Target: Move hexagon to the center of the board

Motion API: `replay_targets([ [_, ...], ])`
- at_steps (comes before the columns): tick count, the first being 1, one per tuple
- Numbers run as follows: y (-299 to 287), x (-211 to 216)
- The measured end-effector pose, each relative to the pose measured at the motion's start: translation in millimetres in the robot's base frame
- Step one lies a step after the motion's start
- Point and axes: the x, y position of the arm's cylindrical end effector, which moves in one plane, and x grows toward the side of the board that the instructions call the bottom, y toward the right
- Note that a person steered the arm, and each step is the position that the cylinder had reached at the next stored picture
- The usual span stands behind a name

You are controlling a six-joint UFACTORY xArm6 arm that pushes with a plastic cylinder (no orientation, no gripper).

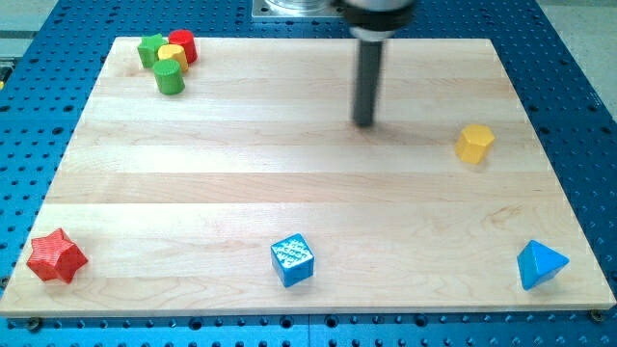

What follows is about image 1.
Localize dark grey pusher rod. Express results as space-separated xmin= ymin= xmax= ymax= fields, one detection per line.
xmin=352 ymin=40 xmax=383 ymax=127

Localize blue pyramid block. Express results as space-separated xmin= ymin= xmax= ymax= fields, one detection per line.
xmin=517 ymin=240 xmax=570 ymax=290

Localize green star block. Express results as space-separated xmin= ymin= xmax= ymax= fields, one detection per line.
xmin=137 ymin=34 xmax=168 ymax=68

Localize blue cube block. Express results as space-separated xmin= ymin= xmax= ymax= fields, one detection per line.
xmin=270 ymin=233 xmax=315 ymax=287

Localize left board corner bolt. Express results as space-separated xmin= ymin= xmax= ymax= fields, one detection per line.
xmin=25 ymin=317 xmax=42 ymax=333

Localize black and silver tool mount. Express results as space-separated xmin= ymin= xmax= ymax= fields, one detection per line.
xmin=341 ymin=0 xmax=416 ymax=42

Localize board corner bolt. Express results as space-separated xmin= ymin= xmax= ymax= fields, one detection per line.
xmin=25 ymin=317 xmax=42 ymax=333
xmin=588 ymin=309 xmax=605 ymax=323

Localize green cylinder block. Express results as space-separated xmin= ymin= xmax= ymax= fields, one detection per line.
xmin=152 ymin=59 xmax=185 ymax=95

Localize wooden board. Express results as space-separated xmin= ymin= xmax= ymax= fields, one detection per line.
xmin=1 ymin=38 xmax=615 ymax=317

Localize right board corner bolt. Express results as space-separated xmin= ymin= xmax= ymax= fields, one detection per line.
xmin=588 ymin=309 xmax=605 ymax=323

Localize yellow cylinder block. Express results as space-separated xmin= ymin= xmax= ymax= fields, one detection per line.
xmin=157 ymin=43 xmax=189 ymax=72

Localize yellow hexagon block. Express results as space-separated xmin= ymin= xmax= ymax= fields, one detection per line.
xmin=455 ymin=124 xmax=496 ymax=164

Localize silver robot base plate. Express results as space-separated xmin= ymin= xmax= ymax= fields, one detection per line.
xmin=252 ymin=0 xmax=343 ymax=19

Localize red star block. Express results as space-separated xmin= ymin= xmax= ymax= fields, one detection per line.
xmin=26 ymin=228 xmax=88 ymax=284

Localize red cylinder block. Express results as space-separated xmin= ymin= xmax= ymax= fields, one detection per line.
xmin=168 ymin=29 xmax=198 ymax=65

